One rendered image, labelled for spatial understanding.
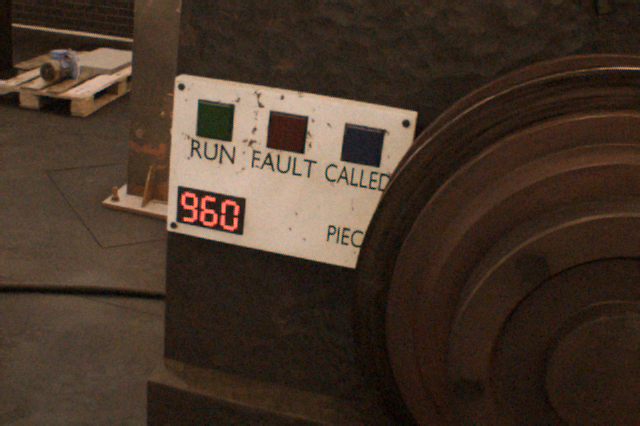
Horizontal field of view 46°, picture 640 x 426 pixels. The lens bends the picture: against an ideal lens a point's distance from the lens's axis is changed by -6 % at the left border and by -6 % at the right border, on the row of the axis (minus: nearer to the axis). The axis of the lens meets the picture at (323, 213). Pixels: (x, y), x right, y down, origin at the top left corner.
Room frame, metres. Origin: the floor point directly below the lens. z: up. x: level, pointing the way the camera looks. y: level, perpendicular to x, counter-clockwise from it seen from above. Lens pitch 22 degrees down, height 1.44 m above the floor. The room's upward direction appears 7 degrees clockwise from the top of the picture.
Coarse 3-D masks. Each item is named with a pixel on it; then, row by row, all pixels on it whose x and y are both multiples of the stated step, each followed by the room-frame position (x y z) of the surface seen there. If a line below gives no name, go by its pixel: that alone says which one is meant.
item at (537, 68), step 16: (544, 64) 0.69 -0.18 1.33; (560, 64) 0.69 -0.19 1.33; (576, 64) 0.69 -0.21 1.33; (592, 64) 0.69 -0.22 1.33; (608, 64) 0.69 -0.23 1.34; (624, 64) 0.68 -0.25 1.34; (496, 80) 0.70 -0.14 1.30; (512, 80) 0.70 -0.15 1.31; (480, 96) 0.70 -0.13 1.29; (448, 112) 0.71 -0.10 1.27; (432, 128) 0.71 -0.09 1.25; (416, 144) 0.71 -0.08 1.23; (400, 160) 0.72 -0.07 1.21; (384, 192) 0.72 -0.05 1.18
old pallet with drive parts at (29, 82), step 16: (32, 64) 5.28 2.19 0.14; (16, 80) 4.80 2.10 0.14; (32, 80) 5.28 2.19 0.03; (64, 80) 5.20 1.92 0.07; (80, 80) 4.97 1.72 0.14; (96, 80) 5.01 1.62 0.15; (112, 80) 5.05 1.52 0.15; (0, 96) 4.85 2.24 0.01; (32, 96) 4.67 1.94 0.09; (48, 96) 4.79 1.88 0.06; (64, 96) 4.64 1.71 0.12; (80, 96) 4.62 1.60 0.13; (112, 96) 5.09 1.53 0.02; (80, 112) 4.62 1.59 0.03
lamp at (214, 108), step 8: (200, 104) 0.81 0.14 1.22; (208, 104) 0.81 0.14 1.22; (216, 104) 0.81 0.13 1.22; (200, 112) 0.81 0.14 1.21; (208, 112) 0.81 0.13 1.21; (216, 112) 0.81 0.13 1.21; (224, 112) 0.81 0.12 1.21; (200, 120) 0.81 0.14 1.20; (208, 120) 0.81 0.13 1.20; (216, 120) 0.81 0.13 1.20; (224, 120) 0.81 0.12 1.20; (200, 128) 0.81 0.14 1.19; (208, 128) 0.81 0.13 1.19; (216, 128) 0.81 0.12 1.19; (224, 128) 0.81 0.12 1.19; (216, 136) 0.81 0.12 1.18; (224, 136) 0.81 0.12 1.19
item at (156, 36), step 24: (144, 0) 3.38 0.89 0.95; (168, 0) 3.36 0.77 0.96; (144, 24) 3.38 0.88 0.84; (168, 24) 3.36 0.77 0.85; (144, 48) 3.37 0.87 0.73; (168, 48) 3.35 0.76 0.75; (144, 72) 3.37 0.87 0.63; (168, 72) 3.35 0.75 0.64; (144, 96) 3.37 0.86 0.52; (168, 96) 3.35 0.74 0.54; (144, 120) 3.37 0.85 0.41; (168, 120) 3.34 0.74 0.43; (144, 144) 3.37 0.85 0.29; (168, 144) 3.35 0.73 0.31; (144, 168) 3.37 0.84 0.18; (168, 168) 3.35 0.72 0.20; (120, 192) 3.41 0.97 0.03; (144, 192) 3.29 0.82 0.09; (168, 192) 3.35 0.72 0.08
